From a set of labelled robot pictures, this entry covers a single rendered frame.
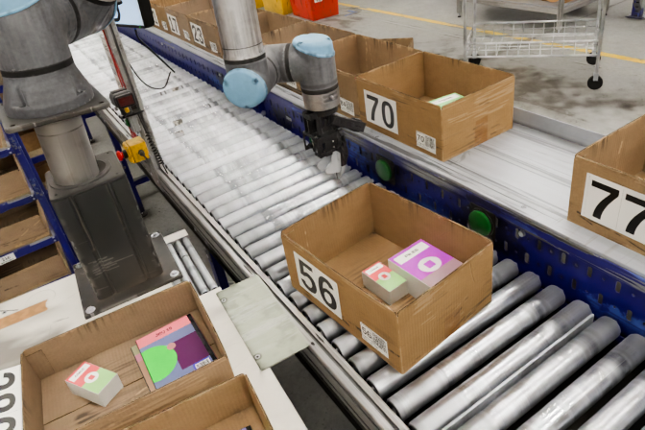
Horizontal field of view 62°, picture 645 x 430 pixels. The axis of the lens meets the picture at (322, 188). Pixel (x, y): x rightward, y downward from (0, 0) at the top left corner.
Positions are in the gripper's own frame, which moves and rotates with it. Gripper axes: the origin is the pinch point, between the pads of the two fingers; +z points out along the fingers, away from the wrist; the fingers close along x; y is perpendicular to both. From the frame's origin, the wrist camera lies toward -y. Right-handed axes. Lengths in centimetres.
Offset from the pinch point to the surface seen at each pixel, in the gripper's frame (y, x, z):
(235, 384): 51, 33, 11
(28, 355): 83, -4, 11
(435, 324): 11.5, 46.4, 12.6
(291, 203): 3.8, -25.4, 19.8
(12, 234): 83, -111, 35
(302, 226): 17.6, 7.9, 4.2
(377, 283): 11.0, 27.2, 14.3
